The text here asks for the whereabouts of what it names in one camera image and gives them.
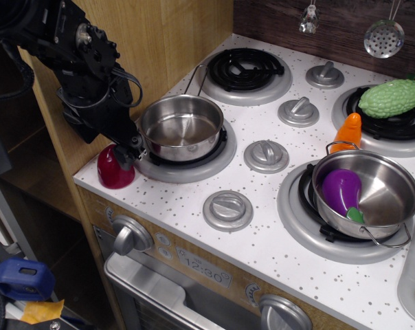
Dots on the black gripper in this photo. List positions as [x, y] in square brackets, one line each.
[102, 106]

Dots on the dark red toy sweet potato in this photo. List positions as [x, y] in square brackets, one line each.
[110, 174]

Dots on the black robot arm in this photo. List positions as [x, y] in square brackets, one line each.
[59, 35]

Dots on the grey stove knob front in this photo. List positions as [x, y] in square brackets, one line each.
[228, 211]

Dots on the grey stove knob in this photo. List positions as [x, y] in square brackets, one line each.
[325, 76]
[228, 211]
[298, 113]
[266, 156]

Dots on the grey stove knob centre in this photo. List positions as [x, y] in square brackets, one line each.
[266, 156]

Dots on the grey stove knob upper middle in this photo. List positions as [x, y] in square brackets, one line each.
[298, 113]

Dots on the grey stove knob rear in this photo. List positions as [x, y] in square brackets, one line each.
[325, 76]

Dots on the left grey oven dial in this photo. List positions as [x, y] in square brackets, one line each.
[130, 235]

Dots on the grey oven dial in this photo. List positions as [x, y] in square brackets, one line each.
[130, 235]
[280, 313]

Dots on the grey oven clock display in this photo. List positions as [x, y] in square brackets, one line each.
[204, 267]

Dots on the rear left black burner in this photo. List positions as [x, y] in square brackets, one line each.
[245, 77]

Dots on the blue clamp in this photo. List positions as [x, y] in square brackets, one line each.
[27, 280]

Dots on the yellow tape piece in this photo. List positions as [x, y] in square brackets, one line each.
[37, 312]

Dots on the purple toy eggplant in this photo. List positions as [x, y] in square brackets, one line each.
[341, 189]

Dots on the right grey oven dial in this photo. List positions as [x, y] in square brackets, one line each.
[280, 313]

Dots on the orange toy carrot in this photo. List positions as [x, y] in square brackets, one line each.
[348, 136]

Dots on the hanging clear plastic utensil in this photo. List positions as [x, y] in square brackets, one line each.
[309, 21]

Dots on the green bumpy toy gourd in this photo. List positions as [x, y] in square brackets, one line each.
[388, 99]

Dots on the hanging clear slotted spoon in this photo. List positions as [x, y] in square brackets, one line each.
[385, 38]

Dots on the grey sink edge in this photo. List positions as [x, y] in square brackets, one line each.
[412, 271]

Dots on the small steel long-handled pan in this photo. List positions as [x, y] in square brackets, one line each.
[181, 128]

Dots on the silver oven door handle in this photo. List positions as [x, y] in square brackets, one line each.
[155, 289]

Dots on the steel two-handled pot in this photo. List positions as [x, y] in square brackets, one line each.
[387, 197]

